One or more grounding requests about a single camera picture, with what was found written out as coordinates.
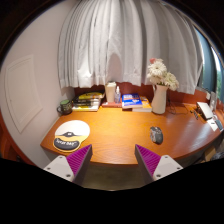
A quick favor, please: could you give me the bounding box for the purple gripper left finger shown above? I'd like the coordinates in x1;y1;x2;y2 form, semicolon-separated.
44;145;92;183

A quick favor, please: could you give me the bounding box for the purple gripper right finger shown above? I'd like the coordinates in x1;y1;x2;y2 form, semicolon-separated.
135;144;182;183

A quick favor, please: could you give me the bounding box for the grey computer mouse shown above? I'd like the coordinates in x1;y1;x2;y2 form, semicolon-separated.
150;126;163;144

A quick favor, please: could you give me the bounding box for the white yellow round mouse pad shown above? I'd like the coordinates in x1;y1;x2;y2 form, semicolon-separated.
53;120;90;153

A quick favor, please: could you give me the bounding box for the dark green mug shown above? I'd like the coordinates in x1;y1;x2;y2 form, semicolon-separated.
57;99;72;115

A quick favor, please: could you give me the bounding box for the white ceramic vase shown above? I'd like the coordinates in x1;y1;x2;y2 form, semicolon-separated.
151;85;168;114

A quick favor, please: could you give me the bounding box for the stack of books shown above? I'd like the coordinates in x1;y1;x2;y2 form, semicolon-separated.
72;92;105;111

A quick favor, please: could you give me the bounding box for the clear spray bottle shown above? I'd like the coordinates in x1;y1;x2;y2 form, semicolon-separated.
114;86;121;103

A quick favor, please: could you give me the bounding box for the white box device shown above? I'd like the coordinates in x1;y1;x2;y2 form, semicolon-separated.
196;102;213;120

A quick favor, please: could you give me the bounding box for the white cylindrical container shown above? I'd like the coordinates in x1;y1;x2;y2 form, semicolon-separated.
105;82;116;103

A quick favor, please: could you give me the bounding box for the white flower bouquet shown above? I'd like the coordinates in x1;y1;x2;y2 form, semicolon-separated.
147;58;179;91

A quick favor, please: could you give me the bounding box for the white curtain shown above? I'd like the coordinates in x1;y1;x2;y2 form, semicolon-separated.
58;0;203;94

